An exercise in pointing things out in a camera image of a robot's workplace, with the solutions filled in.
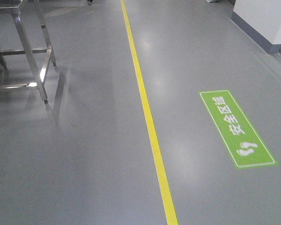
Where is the stainless steel stand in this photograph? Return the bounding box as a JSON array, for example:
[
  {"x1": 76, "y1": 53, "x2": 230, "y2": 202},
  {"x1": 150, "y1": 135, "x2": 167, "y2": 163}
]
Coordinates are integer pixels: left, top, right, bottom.
[{"x1": 0, "y1": 0, "x2": 56, "y2": 104}]

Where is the green floor safety sign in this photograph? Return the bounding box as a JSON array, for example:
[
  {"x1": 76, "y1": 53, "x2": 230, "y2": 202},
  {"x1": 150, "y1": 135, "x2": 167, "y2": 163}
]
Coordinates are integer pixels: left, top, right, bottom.
[{"x1": 199, "y1": 90, "x2": 279, "y2": 169}]

